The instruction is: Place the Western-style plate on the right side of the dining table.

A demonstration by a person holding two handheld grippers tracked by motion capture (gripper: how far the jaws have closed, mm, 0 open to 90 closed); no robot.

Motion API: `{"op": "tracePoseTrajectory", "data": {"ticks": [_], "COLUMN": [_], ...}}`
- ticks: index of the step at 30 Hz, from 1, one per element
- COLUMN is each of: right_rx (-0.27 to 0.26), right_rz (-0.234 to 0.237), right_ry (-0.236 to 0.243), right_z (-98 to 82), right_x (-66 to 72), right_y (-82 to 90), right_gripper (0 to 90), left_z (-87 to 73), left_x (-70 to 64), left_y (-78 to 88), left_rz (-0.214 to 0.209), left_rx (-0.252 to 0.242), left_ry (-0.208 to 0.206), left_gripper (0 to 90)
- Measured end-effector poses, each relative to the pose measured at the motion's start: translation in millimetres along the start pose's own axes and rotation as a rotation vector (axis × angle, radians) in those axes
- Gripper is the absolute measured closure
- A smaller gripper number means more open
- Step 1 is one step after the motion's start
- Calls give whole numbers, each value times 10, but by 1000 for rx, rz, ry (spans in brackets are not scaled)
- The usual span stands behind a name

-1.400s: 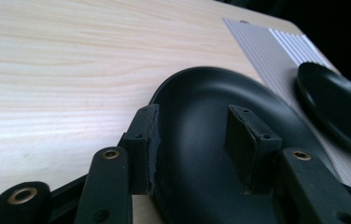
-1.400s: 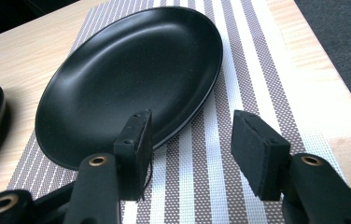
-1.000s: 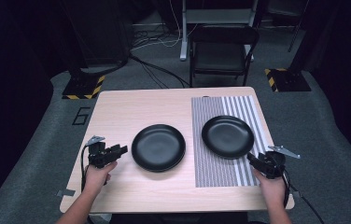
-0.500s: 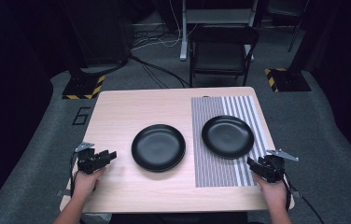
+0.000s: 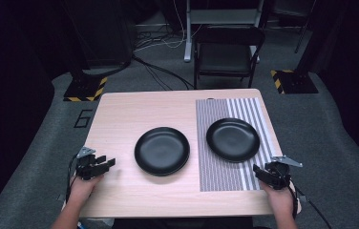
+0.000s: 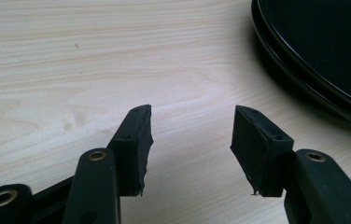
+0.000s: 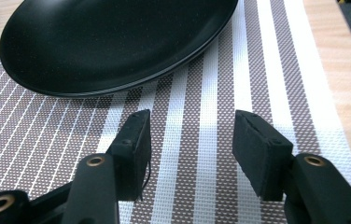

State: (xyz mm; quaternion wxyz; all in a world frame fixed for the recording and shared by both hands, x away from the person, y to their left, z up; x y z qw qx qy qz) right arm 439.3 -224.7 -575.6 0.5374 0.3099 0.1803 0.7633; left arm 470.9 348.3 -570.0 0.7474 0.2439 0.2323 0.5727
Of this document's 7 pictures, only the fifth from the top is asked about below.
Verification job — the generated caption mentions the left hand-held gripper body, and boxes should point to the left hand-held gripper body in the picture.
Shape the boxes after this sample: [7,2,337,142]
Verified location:
[74,146,105,181]

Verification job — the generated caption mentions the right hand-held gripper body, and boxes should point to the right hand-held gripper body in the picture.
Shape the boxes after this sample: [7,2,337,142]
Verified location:
[263,155,304,191]

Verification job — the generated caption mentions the black round plate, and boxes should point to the black round plate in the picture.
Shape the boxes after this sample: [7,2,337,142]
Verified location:
[205,117,261,163]
[134,126,191,177]

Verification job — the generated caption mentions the person's left hand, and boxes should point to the person's left hand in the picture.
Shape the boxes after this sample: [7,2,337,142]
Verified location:
[68,174,104,205]

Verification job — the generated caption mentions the person's right hand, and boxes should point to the person's right hand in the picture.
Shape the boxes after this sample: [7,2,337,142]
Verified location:
[259,180,297,215]

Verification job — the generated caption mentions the striped brown white placemat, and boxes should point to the striped brown white placemat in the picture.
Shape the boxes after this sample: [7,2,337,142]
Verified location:
[195,97,278,193]

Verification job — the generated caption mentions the black yellow striped stand base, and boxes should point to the black yellow striped stand base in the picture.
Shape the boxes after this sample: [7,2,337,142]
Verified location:
[63,75,109,103]
[269,69,320,95]

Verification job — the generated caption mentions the black folding chair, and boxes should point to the black folding chair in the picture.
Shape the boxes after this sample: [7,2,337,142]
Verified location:
[192,25,266,91]

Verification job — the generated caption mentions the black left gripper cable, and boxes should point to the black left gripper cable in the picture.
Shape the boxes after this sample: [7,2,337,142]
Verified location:
[65,154,80,204]

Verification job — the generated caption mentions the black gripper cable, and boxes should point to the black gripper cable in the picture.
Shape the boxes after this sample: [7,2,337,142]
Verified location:
[65,154,80,204]
[289,183,333,229]

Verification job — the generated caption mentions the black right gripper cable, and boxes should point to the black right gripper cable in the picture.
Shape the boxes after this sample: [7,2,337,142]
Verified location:
[289,183,333,229]

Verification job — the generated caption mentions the black floor cables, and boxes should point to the black floor cables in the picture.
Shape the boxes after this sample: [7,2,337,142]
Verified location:
[132,54,195,92]

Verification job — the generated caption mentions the white floor cables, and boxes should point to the white floor cables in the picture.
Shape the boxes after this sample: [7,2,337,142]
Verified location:
[134,0,190,52]

